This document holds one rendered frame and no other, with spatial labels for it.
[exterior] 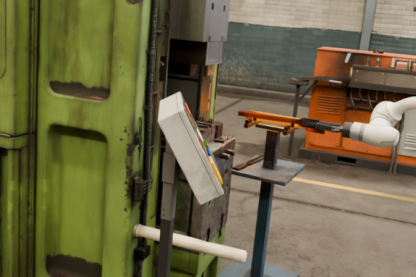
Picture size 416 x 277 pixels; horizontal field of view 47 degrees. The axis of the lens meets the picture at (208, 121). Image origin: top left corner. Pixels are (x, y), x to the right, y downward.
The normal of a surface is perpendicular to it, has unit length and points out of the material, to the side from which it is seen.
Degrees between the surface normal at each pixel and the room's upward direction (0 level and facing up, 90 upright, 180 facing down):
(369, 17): 90
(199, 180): 90
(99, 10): 89
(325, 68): 90
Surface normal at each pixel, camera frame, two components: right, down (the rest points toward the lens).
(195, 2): -0.35, 0.16
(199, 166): 0.08, 0.21
